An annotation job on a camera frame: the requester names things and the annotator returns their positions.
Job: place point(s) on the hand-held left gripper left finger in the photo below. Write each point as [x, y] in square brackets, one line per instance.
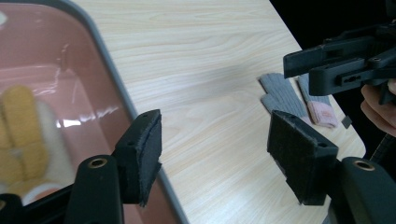
[141, 155]

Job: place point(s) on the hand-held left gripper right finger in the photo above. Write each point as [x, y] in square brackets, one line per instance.
[299, 155]

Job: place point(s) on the grey knit glove pink cuff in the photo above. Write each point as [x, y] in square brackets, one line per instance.
[322, 113]
[285, 93]

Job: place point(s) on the cream glove with yellow bunny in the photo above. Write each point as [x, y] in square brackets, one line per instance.
[25, 137]

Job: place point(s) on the pink plastic bin grey rim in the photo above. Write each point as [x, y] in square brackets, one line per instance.
[46, 53]

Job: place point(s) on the small grey square piece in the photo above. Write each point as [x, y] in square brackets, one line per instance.
[346, 122]

